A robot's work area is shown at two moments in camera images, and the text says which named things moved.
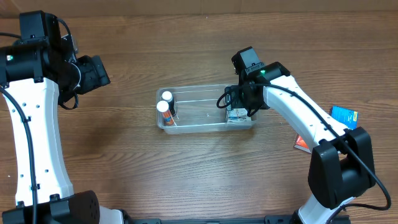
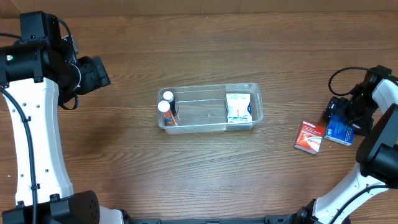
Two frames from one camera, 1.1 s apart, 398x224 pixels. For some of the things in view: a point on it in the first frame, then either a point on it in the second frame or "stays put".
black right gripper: [233, 100] → [342, 104]
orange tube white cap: [163, 106] stays put
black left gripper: [91, 78] stays put
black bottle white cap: [167, 96] stays put
